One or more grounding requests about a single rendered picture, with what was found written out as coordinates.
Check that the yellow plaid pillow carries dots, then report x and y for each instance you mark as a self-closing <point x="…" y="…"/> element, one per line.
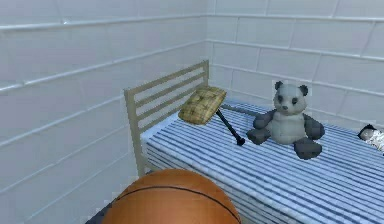
<point x="202" y="105"/>

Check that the white doll with black hair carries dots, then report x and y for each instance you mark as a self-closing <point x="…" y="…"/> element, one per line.
<point x="372" y="136"/>

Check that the orange basketball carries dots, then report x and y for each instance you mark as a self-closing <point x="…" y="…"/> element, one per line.
<point x="171" y="200"/>

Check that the blue striped bed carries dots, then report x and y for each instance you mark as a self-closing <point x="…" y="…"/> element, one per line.
<point x="260" y="180"/>

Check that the black baseball bat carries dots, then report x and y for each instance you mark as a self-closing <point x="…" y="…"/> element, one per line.
<point x="230" y="128"/>

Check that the grey panda plush toy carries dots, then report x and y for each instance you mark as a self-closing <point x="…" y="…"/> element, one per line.
<point x="288" y="121"/>

